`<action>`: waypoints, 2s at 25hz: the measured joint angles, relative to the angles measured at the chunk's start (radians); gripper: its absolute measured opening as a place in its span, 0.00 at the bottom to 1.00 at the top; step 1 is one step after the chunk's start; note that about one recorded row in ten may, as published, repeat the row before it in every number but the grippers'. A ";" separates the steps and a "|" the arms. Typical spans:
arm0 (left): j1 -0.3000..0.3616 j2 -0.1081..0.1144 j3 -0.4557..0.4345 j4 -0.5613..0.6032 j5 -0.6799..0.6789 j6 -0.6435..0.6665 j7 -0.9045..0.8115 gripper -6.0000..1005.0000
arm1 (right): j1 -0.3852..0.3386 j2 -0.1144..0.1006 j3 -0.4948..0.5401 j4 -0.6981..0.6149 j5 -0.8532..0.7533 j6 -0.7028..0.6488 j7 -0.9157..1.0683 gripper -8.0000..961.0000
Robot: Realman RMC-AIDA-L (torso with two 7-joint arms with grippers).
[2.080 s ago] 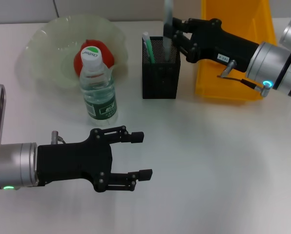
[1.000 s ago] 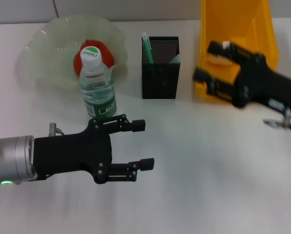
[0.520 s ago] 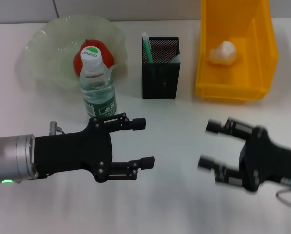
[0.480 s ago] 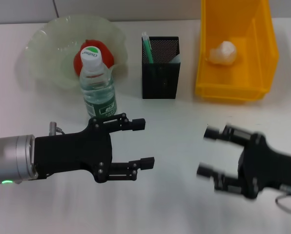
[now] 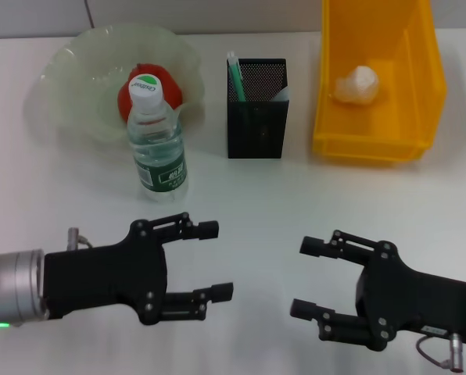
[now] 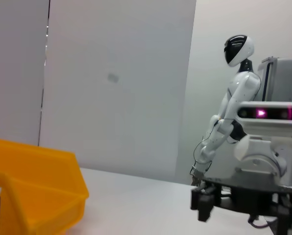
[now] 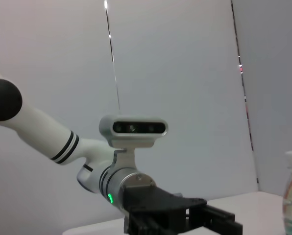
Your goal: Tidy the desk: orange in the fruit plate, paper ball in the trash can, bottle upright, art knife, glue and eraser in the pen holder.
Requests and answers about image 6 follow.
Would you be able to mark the grey robot lift stand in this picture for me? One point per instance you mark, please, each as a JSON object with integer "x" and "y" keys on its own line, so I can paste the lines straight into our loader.
{"x": 283, "y": 78}

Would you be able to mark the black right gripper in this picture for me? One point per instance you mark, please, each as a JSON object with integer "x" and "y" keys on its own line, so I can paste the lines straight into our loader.
{"x": 246, "y": 198}

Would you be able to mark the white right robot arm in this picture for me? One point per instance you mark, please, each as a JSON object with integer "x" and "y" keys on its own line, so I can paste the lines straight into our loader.
{"x": 258, "y": 156}

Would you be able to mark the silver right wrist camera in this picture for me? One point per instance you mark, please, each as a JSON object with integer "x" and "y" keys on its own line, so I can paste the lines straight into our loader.
{"x": 268, "y": 115}

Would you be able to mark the white black humanoid robot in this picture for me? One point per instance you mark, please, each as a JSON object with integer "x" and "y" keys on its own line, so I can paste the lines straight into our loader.
{"x": 234, "y": 98}

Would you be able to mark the yellow plastic bin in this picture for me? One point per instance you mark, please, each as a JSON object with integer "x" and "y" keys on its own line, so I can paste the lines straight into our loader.
{"x": 38, "y": 186}

